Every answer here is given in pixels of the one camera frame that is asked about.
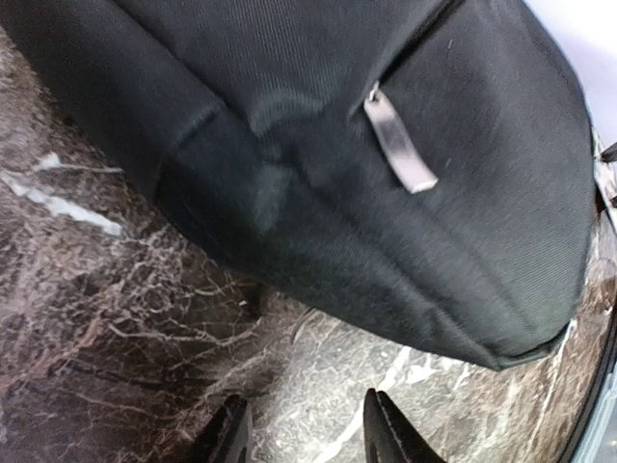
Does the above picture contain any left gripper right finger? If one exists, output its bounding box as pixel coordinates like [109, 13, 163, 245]
[362, 389, 443, 463]

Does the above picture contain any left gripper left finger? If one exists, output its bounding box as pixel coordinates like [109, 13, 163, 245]
[192, 395, 253, 463]

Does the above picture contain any black backpack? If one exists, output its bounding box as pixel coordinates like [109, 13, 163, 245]
[1, 1, 596, 370]

